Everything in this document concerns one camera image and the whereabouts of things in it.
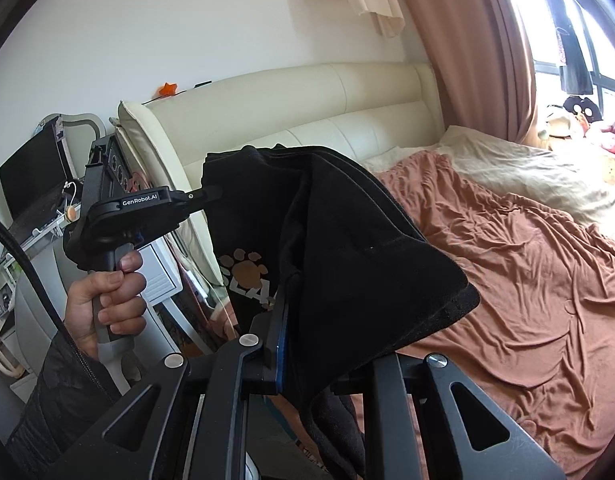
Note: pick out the black and white plush toy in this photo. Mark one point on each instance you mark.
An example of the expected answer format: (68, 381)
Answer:
(582, 107)

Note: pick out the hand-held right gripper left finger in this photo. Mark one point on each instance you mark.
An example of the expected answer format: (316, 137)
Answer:
(281, 350)

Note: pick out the pink curtain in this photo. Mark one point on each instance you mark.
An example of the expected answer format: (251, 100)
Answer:
(462, 35)

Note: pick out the white panelled cabinet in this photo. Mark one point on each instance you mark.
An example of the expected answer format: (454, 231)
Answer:
(160, 280)

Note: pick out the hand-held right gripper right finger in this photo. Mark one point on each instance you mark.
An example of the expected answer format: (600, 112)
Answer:
(390, 400)

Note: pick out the window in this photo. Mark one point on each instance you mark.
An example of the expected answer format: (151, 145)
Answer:
(607, 35)

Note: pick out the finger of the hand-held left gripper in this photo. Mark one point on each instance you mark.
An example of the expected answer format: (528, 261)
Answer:
(202, 195)

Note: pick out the black paw print garment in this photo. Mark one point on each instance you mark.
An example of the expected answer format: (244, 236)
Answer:
(362, 260)

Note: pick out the hanging black garment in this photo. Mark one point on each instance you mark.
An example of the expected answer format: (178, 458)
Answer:
(572, 60)

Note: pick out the person's left hand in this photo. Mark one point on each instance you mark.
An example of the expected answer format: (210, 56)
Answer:
(82, 305)

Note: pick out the black laptop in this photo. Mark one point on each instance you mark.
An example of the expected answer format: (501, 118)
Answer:
(32, 180)

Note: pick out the cream padded headboard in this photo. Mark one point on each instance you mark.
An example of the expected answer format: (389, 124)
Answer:
(337, 95)

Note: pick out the person's left forearm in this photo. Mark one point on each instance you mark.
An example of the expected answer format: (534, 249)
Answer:
(57, 410)

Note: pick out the pink wrinkled duvet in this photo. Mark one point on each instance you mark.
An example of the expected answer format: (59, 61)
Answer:
(487, 240)

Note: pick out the orange star toy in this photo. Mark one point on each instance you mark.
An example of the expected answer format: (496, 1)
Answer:
(168, 89)

